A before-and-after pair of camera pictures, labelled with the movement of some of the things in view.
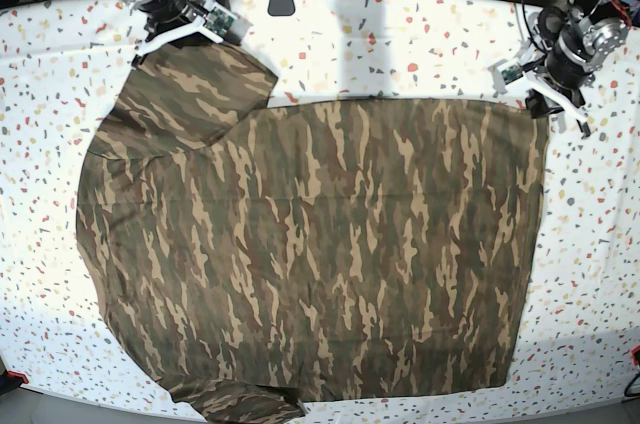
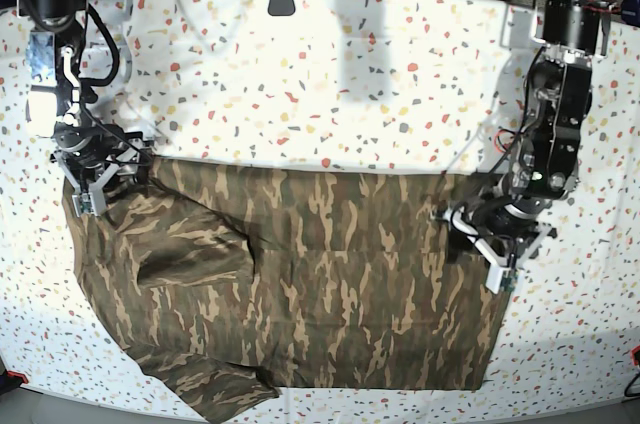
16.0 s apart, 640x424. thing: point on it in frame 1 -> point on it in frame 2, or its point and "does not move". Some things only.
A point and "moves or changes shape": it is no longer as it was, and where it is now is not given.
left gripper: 569,68 -> 509,223
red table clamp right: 633,350 does not move
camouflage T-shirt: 252,256 moves or changes shape
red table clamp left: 17,374 does not move
